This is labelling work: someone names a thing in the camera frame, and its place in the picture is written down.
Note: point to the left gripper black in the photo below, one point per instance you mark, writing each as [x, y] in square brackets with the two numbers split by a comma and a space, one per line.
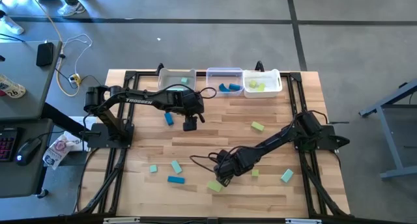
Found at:
[193, 103]

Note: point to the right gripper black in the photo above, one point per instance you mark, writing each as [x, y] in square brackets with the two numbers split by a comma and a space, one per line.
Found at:
[229, 167]

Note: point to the blue rectangular block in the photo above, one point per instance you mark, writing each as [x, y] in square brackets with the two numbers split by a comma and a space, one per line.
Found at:
[176, 179]
[168, 118]

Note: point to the green cube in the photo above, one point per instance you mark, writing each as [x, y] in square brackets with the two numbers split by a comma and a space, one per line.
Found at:
[255, 172]
[253, 84]

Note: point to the teal rectangular block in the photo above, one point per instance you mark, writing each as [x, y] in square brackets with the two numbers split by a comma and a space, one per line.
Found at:
[177, 89]
[287, 175]
[176, 167]

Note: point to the teal cube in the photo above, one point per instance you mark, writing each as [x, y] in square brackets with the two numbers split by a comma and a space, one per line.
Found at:
[153, 168]
[184, 80]

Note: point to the blue cylinder block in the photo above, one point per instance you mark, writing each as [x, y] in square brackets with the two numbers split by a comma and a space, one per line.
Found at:
[234, 86]

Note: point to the green rectangular block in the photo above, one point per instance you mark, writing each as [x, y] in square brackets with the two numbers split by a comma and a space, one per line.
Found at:
[261, 87]
[257, 126]

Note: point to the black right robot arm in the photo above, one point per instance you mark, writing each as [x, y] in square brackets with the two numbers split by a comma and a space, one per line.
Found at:
[273, 141]

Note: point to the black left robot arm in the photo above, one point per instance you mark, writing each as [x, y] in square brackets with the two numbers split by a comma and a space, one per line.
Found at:
[140, 100]

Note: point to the long green block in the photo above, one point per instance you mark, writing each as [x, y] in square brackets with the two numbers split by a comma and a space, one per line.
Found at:
[214, 186]

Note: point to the clear plastic bin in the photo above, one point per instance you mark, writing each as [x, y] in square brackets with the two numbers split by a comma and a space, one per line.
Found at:
[215, 77]

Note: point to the light grey plastic bin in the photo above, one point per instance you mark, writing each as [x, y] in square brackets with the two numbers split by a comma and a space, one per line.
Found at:
[169, 79]

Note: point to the black clamp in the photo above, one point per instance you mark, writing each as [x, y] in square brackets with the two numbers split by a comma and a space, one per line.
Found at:
[159, 67]
[259, 66]

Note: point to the white plastic bin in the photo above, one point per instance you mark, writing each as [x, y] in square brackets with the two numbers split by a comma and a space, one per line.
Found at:
[272, 87]

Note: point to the white printed box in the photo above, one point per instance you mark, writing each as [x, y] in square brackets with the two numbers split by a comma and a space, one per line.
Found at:
[76, 142]

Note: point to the yellow power plug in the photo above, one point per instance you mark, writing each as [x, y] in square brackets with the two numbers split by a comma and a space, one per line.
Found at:
[75, 78]

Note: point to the black diagonal desk beam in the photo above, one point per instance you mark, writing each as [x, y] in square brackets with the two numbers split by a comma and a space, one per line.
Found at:
[62, 120]

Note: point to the crumpled plastic bag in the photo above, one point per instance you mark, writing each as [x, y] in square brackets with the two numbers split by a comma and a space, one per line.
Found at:
[57, 150]

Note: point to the black phone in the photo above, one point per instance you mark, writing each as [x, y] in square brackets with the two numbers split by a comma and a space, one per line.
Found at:
[45, 54]

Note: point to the person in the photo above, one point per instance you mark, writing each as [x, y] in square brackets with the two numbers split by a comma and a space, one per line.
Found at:
[72, 9]

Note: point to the desk caster wheel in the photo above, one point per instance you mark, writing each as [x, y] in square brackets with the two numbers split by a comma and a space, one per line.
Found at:
[42, 193]

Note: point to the black computer mouse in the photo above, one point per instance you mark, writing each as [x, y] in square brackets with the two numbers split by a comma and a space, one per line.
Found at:
[27, 150]

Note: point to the dark grey desk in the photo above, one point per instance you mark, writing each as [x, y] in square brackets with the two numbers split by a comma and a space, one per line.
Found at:
[19, 181]
[26, 71]

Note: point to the printed snack packet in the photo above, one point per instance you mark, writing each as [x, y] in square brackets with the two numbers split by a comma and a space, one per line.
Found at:
[11, 87]

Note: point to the black keyboard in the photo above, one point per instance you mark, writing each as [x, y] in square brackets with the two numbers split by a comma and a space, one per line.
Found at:
[8, 144]

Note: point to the black aluminium frame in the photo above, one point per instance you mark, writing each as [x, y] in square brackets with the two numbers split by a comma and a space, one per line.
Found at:
[146, 74]

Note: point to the white metal bracket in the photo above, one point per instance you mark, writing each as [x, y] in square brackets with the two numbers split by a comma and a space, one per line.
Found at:
[303, 221]
[121, 220]

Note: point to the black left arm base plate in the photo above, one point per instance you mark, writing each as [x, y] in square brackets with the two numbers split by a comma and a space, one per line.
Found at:
[97, 137]

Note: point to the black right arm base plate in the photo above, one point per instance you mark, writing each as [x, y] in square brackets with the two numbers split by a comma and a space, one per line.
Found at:
[329, 137]

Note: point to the blue-grey table frame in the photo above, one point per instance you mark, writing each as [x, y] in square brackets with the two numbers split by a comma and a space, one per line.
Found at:
[391, 142]

